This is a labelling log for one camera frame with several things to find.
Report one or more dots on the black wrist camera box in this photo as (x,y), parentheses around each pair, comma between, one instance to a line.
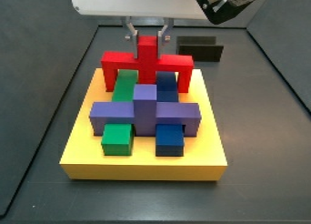
(222,10)

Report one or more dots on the green long block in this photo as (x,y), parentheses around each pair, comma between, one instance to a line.
(118,135)

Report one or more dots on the red cross-shaped block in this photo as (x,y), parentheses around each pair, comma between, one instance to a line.
(148,63)

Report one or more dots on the black angled bracket stand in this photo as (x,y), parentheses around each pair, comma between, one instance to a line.
(200,47)

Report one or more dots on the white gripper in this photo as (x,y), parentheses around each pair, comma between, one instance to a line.
(182,9)

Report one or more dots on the purple cross-shaped block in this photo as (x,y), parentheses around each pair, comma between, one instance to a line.
(144,112)

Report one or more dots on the yellow base board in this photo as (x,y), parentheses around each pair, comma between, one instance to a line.
(200,164)

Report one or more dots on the blue long block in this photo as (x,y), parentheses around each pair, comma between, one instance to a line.
(168,135)

